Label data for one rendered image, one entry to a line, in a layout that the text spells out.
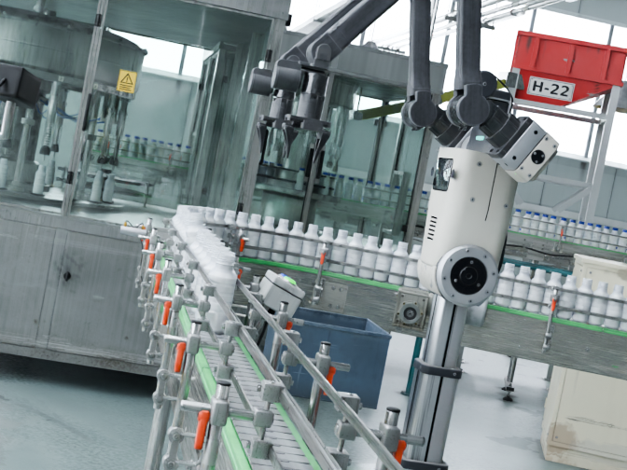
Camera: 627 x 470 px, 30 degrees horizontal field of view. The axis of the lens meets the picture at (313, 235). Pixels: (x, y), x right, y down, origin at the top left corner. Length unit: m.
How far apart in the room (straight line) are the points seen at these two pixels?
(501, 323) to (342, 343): 1.30
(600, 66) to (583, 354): 5.33
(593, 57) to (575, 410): 3.64
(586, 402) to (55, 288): 3.03
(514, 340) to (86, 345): 2.59
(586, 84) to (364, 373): 6.50
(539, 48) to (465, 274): 6.77
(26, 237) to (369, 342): 3.17
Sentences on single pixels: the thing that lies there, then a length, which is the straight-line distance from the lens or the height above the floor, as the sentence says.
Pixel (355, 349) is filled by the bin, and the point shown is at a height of 0.89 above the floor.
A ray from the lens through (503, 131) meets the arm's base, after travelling 2.80.
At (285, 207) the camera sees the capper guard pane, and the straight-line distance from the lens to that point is 8.21.
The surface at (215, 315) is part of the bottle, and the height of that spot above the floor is 1.04.
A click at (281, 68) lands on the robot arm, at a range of 2.70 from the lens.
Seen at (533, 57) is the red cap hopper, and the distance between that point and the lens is 9.62.
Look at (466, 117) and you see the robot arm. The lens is 2.76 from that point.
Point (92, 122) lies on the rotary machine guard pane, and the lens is 6.21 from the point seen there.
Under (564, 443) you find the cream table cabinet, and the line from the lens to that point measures 6.96.
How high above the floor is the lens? 1.37
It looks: 3 degrees down
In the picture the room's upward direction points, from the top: 11 degrees clockwise
